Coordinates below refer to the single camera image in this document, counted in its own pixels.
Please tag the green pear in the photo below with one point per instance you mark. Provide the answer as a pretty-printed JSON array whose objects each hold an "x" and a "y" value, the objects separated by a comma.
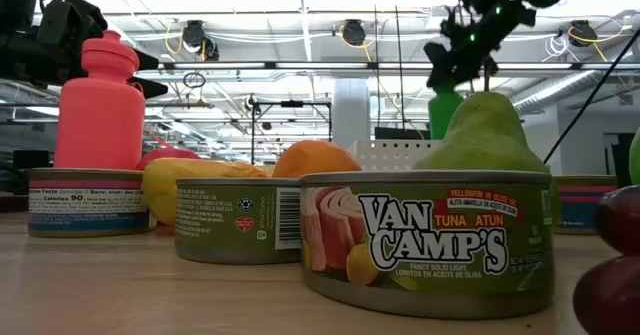
[{"x": 485, "y": 135}]

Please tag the black metal frame stand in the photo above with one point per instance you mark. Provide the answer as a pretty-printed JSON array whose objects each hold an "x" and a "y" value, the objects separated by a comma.
[{"x": 291, "y": 103}]

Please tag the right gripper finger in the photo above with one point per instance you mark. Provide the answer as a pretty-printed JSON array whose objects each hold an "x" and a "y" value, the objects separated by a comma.
[
  {"x": 445, "y": 78},
  {"x": 437, "y": 55}
]

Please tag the silver ventilation duct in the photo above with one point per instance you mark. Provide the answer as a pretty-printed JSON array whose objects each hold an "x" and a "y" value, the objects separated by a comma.
[{"x": 555, "y": 89}]

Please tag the orange fruit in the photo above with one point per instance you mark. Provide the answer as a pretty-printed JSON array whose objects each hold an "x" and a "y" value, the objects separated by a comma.
[{"x": 315, "y": 160}]

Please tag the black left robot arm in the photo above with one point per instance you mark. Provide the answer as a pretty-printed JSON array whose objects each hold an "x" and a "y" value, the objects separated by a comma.
[{"x": 15, "y": 50}]

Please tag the orange-red plastic squeeze bottle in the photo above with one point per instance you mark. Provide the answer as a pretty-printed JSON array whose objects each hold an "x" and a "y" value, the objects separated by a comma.
[{"x": 100, "y": 125}]

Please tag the green plastic squeeze bottle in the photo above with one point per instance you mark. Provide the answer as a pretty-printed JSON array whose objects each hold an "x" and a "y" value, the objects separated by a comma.
[{"x": 442, "y": 115}]

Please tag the long ceiling light strip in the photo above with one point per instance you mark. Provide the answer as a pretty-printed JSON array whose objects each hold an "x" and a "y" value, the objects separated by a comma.
[{"x": 320, "y": 65}]

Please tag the pink and blue label can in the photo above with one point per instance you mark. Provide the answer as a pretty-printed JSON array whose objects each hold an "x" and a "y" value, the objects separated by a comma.
[
  {"x": 85, "y": 210},
  {"x": 585, "y": 210}
]

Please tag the white perforated plastic basket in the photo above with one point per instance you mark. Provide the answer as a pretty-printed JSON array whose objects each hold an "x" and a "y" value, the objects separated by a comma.
[{"x": 390, "y": 157}]

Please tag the red apple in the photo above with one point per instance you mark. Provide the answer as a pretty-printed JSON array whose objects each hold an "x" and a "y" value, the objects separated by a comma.
[{"x": 165, "y": 155}]

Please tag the green label tuna can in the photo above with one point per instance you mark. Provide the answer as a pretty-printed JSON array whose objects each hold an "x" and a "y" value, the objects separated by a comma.
[
  {"x": 425, "y": 275},
  {"x": 225, "y": 225}
]

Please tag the bunch of dark red grapes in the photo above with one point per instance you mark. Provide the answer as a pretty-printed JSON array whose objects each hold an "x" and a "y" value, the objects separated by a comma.
[{"x": 620, "y": 220}]

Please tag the yellow mango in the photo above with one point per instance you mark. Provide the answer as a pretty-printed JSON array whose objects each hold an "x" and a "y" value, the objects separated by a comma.
[{"x": 165, "y": 190}]

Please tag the green apple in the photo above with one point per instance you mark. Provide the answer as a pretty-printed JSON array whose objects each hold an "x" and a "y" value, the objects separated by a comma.
[{"x": 636, "y": 157}]

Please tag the white building column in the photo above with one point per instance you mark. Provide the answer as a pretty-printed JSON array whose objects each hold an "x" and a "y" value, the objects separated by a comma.
[{"x": 351, "y": 115}]

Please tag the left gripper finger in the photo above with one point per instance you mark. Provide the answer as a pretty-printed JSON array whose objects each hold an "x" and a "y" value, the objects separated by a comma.
[
  {"x": 150, "y": 87},
  {"x": 146, "y": 62}
]

